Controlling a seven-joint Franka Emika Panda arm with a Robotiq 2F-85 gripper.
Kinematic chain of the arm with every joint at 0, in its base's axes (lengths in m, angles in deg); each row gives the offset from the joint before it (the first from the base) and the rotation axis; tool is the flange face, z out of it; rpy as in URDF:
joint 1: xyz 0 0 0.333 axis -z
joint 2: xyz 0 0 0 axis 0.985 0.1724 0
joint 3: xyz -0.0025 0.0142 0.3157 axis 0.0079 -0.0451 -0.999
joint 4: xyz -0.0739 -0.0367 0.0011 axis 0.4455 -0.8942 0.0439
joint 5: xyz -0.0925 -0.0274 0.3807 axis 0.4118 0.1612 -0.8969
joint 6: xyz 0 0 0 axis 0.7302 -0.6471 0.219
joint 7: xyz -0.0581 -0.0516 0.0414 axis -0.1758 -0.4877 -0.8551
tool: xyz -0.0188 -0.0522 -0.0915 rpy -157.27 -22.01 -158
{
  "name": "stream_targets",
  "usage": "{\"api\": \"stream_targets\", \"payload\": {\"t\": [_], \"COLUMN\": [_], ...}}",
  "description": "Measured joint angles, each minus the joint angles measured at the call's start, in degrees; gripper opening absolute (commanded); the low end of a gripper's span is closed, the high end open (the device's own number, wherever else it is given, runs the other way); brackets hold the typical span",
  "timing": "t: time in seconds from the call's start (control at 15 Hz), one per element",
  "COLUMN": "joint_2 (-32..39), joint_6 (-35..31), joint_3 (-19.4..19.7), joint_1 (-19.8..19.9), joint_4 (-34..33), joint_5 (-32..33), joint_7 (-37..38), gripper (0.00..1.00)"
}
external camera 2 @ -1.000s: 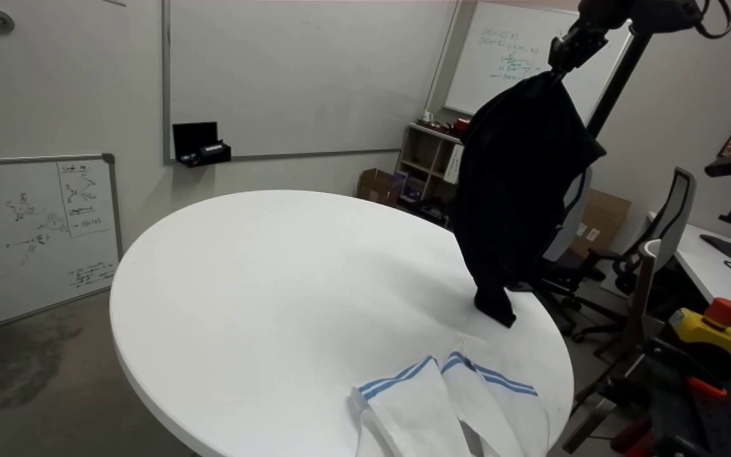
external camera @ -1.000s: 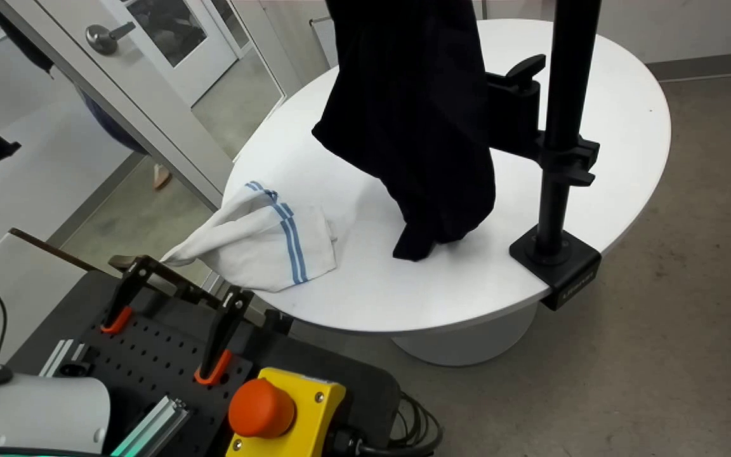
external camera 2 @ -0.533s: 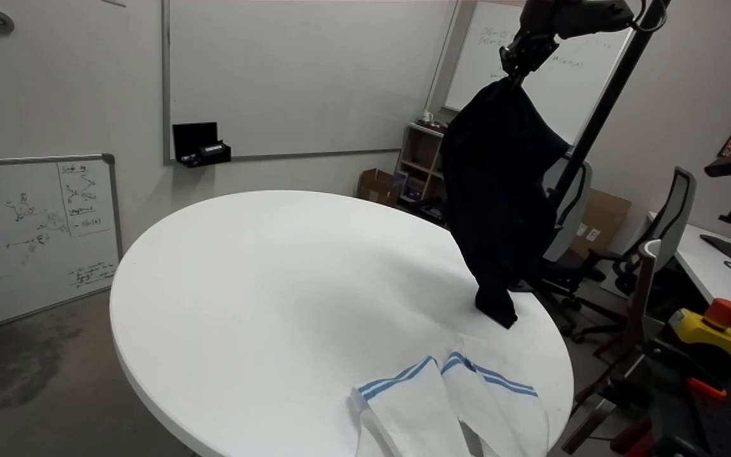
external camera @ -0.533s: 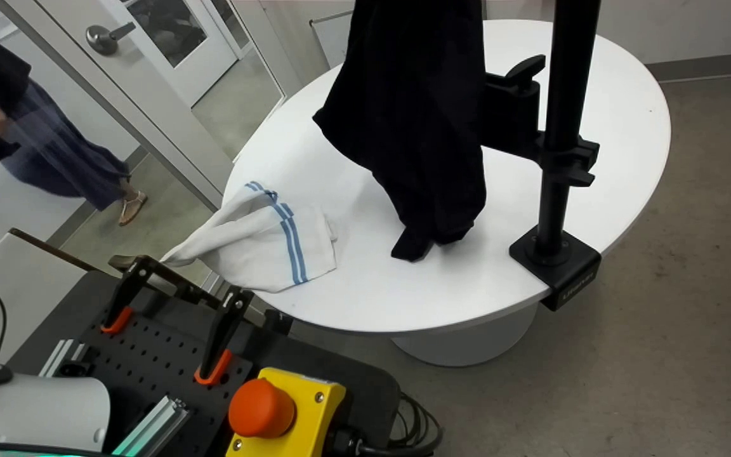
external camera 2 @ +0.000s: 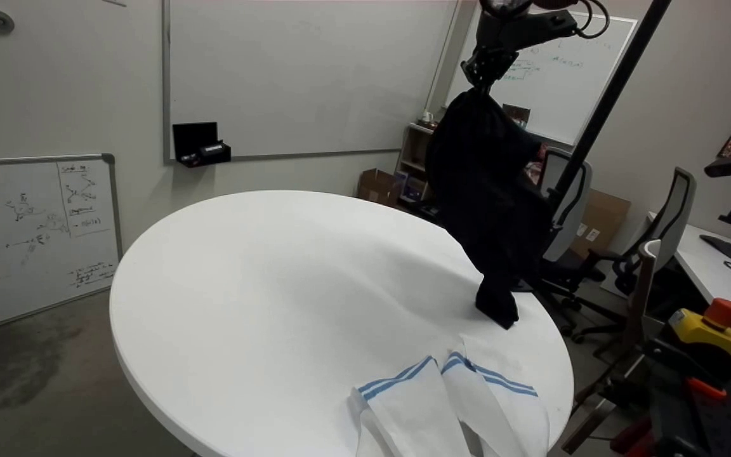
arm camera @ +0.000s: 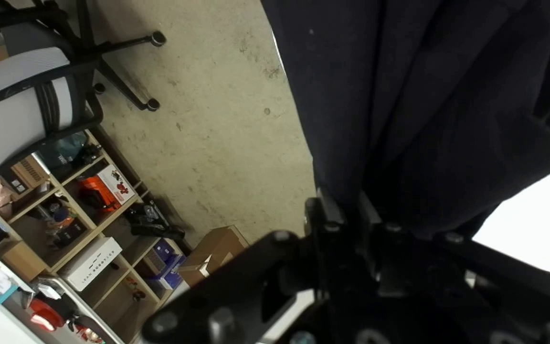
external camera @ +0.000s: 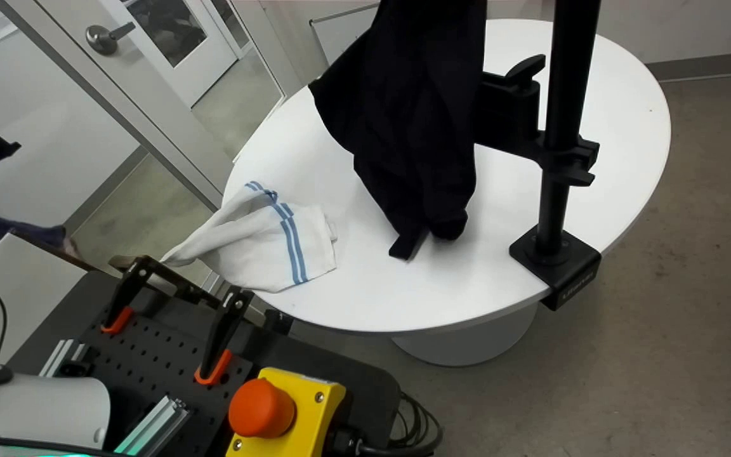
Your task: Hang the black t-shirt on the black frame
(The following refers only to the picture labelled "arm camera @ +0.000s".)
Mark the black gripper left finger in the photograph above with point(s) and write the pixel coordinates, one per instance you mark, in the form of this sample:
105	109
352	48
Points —
275	274

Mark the white box with red print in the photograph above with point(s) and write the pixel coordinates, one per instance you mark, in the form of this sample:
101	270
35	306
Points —
121	184

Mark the orange tool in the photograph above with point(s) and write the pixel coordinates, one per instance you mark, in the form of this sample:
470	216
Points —
94	191

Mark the black t-shirt with white dots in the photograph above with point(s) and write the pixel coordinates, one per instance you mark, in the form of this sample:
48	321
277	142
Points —
428	96

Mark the wooden shelf unit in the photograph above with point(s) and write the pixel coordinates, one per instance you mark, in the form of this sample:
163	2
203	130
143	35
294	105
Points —
27	258

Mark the grey-backed office chair with wheels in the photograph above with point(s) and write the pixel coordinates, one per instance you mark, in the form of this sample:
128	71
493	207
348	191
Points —
8	121

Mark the long white box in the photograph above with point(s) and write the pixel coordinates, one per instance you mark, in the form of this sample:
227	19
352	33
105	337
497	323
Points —
94	262

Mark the red object on shelf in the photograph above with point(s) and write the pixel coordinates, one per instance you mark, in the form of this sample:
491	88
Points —
46	316

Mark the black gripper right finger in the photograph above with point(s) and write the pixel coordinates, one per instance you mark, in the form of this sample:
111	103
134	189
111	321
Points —
428	260

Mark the blue box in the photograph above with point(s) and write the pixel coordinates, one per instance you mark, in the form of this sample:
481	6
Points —
166	258

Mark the small cardboard box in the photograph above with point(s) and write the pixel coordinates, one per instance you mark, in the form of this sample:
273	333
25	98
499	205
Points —
218	249

